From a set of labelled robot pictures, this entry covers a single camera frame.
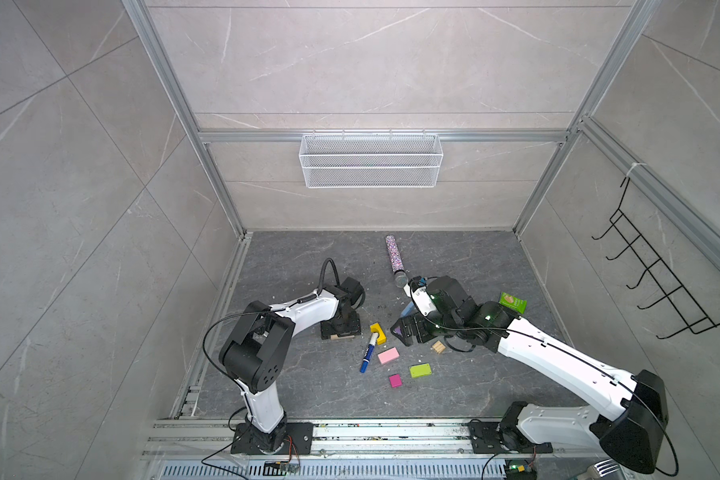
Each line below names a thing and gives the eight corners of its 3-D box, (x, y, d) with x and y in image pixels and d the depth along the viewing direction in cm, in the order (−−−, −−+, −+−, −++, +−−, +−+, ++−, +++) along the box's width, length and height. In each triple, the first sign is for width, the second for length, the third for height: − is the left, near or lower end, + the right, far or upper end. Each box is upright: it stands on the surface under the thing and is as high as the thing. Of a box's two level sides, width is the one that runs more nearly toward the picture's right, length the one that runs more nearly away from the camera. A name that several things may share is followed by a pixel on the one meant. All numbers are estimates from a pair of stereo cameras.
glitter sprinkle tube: (396, 288, 104) (397, 282, 102) (384, 240, 119) (385, 234, 116) (408, 286, 105) (409, 281, 102) (395, 239, 119) (396, 233, 117)
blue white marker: (357, 371, 86) (357, 369, 85) (370, 333, 94) (370, 330, 92) (366, 374, 86) (366, 372, 84) (378, 336, 93) (379, 333, 92)
